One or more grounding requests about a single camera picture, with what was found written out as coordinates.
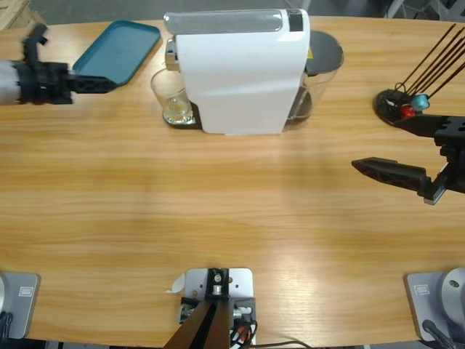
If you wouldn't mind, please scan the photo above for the white mount plate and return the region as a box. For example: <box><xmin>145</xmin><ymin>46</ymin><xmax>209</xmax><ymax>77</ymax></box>
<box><xmin>180</xmin><ymin>268</ymin><xmax>257</xmax><ymax>345</ymax></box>

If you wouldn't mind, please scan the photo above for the clear drinking glass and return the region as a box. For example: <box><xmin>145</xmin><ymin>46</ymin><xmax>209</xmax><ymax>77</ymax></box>
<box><xmin>150</xmin><ymin>68</ymin><xmax>195</xmax><ymax>127</ymax></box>

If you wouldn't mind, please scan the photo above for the black base cable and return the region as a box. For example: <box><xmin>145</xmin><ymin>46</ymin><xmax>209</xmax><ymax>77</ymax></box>
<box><xmin>422</xmin><ymin>318</ymin><xmax>457</xmax><ymax>349</ymax></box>
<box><xmin>0</xmin><ymin>310</ymin><xmax>14</xmax><ymax>340</ymax></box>

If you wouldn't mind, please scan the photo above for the black bolted bracket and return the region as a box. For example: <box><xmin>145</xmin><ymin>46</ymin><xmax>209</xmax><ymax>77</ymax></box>
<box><xmin>232</xmin><ymin>297</ymin><xmax>257</xmax><ymax>323</ymax></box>

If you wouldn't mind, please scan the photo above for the teal coffee capsule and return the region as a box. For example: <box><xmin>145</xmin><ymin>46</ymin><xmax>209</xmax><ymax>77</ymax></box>
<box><xmin>413</xmin><ymin>93</ymin><xmax>432</xmax><ymax>111</ymax></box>

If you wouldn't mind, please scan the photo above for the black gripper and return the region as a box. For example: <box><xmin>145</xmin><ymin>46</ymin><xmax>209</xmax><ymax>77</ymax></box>
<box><xmin>351</xmin><ymin>115</ymin><xmax>465</xmax><ymax>206</ymax></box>
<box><xmin>20</xmin><ymin>61</ymin><xmax>118</xmax><ymax>106</ymax></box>

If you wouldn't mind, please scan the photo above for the orange connector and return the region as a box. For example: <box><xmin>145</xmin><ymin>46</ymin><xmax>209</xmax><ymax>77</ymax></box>
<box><xmin>234</xmin><ymin>325</ymin><xmax>255</xmax><ymax>345</ymax></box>

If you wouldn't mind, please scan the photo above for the black capsule holder with rods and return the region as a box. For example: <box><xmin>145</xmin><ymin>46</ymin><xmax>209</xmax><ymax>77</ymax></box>
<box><xmin>373</xmin><ymin>23</ymin><xmax>465</xmax><ymax>128</ymax></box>

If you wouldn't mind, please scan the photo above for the teal plastic tray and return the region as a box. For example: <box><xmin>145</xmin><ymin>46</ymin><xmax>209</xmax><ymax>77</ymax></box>
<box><xmin>71</xmin><ymin>20</ymin><xmax>162</xmax><ymax>87</ymax></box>

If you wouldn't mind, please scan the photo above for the dark camera post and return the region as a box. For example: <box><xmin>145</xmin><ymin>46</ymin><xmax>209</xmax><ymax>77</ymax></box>
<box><xmin>162</xmin><ymin>268</ymin><xmax>233</xmax><ymax>349</ymax></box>

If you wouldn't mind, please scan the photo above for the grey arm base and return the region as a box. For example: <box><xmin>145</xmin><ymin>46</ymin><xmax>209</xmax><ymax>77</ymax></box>
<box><xmin>0</xmin><ymin>271</ymin><xmax>41</xmax><ymax>340</ymax></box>
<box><xmin>404</xmin><ymin>268</ymin><xmax>465</xmax><ymax>342</ymax></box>

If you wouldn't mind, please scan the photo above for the grey metal frame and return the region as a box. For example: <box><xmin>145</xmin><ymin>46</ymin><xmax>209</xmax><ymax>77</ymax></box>
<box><xmin>384</xmin><ymin>0</ymin><xmax>465</xmax><ymax>19</ymax></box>

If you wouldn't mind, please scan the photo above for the white capsule coffee machine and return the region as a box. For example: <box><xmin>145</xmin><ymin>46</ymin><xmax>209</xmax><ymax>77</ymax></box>
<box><xmin>165</xmin><ymin>7</ymin><xmax>312</xmax><ymax>136</ymax></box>

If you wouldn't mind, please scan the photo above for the grey coffee machine lid lever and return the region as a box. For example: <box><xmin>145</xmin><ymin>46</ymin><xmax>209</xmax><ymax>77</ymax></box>
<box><xmin>163</xmin><ymin>9</ymin><xmax>285</xmax><ymax>36</ymax></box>

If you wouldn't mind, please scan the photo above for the white paper tag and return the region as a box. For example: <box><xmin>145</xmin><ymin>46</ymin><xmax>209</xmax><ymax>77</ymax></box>
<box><xmin>166</xmin><ymin>274</ymin><xmax>187</xmax><ymax>294</ymax></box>

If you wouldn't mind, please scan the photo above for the clear water tank black lid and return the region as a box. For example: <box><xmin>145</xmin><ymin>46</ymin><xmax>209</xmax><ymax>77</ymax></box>
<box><xmin>286</xmin><ymin>30</ymin><xmax>345</xmax><ymax>132</ymax></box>

